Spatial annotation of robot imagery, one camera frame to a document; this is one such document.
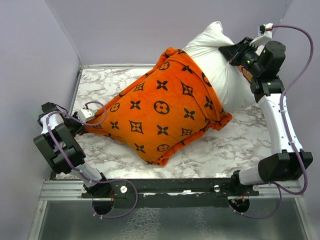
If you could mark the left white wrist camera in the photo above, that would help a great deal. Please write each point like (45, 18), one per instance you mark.
(85, 115)

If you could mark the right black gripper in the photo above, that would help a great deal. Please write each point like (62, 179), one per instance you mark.
(235, 52)

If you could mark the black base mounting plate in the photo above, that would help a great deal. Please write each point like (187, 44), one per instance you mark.
(170, 192)

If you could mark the aluminium rail frame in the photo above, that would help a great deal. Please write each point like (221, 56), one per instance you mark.
(271, 215)

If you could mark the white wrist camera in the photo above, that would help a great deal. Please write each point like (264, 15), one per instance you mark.
(85, 115)
(264, 35)

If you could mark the orange patterned fleece pillowcase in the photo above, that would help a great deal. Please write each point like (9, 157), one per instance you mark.
(163, 111)

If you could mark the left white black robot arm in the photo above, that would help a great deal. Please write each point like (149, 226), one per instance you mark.
(62, 152)

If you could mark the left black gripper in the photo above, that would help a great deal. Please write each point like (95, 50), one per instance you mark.
(79, 127)

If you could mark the white pillow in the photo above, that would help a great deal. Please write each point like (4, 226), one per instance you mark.
(231, 87)

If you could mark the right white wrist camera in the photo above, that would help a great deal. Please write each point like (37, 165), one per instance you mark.
(264, 35)

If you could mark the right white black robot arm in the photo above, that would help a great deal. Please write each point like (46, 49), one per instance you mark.
(288, 160)

